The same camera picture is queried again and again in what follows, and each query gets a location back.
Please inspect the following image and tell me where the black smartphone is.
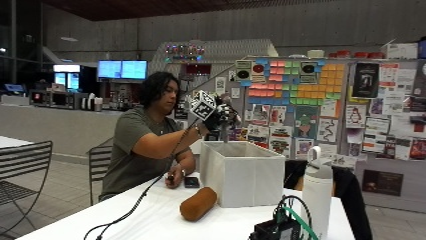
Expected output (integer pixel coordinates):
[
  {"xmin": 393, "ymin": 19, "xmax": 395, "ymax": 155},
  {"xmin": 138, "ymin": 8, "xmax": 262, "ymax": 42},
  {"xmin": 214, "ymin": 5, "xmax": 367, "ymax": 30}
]
[{"xmin": 184, "ymin": 176, "xmax": 202, "ymax": 189}]

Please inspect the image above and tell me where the white marker cube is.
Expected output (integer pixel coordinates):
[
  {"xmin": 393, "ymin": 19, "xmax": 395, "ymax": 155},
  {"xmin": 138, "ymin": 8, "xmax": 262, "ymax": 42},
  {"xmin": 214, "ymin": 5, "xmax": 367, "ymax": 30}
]
[{"xmin": 190, "ymin": 89, "xmax": 219, "ymax": 122}]

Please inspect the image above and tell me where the brown cylinder cushion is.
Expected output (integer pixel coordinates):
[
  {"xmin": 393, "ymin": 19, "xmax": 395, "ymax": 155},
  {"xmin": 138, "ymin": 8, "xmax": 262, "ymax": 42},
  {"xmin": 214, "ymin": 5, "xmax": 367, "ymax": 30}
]
[{"xmin": 179, "ymin": 186, "xmax": 219, "ymax": 223}]

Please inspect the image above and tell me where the person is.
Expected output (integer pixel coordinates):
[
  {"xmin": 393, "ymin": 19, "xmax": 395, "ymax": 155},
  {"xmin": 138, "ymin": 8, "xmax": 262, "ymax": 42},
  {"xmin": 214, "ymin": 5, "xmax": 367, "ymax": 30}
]
[{"xmin": 98, "ymin": 70, "xmax": 244, "ymax": 203}]

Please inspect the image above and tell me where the white fabric storage box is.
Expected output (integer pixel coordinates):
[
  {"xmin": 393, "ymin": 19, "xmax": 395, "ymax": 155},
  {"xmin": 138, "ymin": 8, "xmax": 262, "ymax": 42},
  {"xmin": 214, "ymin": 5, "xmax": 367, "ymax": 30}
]
[{"xmin": 199, "ymin": 140, "xmax": 288, "ymax": 209}]

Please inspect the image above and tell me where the black slatted metal chair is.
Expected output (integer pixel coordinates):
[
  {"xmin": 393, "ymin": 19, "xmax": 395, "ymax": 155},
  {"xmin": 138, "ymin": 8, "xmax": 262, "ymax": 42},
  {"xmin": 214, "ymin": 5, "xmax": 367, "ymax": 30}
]
[
  {"xmin": 87, "ymin": 137, "xmax": 115, "ymax": 207},
  {"xmin": 0, "ymin": 140, "xmax": 55, "ymax": 236}
]

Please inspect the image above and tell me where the group of coloured sticky notes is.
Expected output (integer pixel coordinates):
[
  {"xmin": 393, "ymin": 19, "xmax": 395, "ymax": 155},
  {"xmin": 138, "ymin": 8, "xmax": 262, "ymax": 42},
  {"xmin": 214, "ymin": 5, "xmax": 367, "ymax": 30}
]
[{"xmin": 239, "ymin": 58, "xmax": 347, "ymax": 107}]

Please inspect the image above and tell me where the grey pin board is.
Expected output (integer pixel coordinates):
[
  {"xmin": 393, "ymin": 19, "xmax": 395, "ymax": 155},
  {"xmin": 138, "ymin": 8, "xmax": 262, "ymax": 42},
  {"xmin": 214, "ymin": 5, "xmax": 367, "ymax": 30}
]
[{"xmin": 231, "ymin": 57, "xmax": 426, "ymax": 214}]

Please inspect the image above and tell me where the black electronics box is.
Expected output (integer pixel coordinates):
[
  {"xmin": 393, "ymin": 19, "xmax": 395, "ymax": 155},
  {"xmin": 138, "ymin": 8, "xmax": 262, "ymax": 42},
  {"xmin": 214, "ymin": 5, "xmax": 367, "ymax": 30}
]
[{"xmin": 248, "ymin": 218, "xmax": 304, "ymax": 240}]

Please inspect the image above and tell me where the grey service counter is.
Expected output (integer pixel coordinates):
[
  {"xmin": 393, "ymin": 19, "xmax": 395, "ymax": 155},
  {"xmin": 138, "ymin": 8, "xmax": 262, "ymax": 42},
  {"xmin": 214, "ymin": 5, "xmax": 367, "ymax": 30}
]
[{"xmin": 0, "ymin": 103, "xmax": 126, "ymax": 158}]

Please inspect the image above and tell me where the white water bottle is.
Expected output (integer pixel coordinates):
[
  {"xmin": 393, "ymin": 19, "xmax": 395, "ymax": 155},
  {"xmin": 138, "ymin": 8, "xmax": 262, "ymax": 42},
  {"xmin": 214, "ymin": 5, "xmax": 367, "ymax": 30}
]
[{"xmin": 301, "ymin": 145, "xmax": 335, "ymax": 240}]

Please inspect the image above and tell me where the black poster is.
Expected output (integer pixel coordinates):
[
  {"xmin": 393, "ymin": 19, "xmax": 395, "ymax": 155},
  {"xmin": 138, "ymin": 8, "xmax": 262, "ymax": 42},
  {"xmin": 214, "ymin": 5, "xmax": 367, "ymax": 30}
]
[{"xmin": 352, "ymin": 62, "xmax": 381, "ymax": 99}]

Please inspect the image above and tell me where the group of paper posters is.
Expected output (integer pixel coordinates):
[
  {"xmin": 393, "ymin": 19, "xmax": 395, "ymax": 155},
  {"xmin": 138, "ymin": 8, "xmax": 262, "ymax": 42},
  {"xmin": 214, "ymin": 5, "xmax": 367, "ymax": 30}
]
[{"xmin": 243, "ymin": 61, "xmax": 426, "ymax": 169}]

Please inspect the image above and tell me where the black jacket on chair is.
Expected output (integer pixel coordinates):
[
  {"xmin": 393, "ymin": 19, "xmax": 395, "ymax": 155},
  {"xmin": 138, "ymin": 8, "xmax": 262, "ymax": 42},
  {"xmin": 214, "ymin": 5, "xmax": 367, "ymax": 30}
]
[{"xmin": 284, "ymin": 158, "xmax": 375, "ymax": 240}]

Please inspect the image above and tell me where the lit drinks fridge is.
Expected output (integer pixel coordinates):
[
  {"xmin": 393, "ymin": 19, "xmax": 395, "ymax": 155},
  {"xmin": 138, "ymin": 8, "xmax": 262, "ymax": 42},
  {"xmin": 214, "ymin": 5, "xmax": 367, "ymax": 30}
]
[{"xmin": 53, "ymin": 63, "xmax": 84, "ymax": 94}]

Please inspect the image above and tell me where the counter appliance with red light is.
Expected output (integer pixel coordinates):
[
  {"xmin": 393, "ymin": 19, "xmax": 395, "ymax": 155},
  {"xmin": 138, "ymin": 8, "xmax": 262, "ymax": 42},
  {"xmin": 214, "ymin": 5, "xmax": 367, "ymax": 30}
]
[{"xmin": 29, "ymin": 89, "xmax": 54, "ymax": 108}]

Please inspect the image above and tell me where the white cardboard box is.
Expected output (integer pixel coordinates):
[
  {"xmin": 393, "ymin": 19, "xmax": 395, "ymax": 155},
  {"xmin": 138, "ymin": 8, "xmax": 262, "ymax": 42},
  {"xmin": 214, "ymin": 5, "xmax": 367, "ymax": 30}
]
[{"xmin": 385, "ymin": 42, "xmax": 420, "ymax": 60}]

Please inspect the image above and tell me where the long black glove cable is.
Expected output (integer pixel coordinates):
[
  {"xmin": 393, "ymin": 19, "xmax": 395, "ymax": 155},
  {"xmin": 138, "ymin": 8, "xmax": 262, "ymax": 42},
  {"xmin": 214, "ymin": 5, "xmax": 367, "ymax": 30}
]
[{"xmin": 83, "ymin": 119, "xmax": 203, "ymax": 240}]

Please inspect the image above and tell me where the blue wall screen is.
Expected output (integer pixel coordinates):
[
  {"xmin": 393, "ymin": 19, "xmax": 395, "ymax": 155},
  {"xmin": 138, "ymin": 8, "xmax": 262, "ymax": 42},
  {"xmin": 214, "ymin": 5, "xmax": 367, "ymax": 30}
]
[
  {"xmin": 120, "ymin": 59, "xmax": 150, "ymax": 81},
  {"xmin": 98, "ymin": 59, "xmax": 124, "ymax": 80}
]

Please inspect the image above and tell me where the looped black cable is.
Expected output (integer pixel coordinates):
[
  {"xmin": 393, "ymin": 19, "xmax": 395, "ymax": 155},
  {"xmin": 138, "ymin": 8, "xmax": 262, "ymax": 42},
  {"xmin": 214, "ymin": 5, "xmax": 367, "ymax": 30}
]
[{"xmin": 272, "ymin": 194, "xmax": 315, "ymax": 240}]

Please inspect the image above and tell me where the green cable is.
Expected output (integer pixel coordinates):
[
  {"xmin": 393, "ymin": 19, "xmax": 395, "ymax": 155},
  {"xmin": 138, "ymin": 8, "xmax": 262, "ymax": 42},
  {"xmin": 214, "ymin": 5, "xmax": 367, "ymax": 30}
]
[{"xmin": 279, "ymin": 205, "xmax": 321, "ymax": 240}]

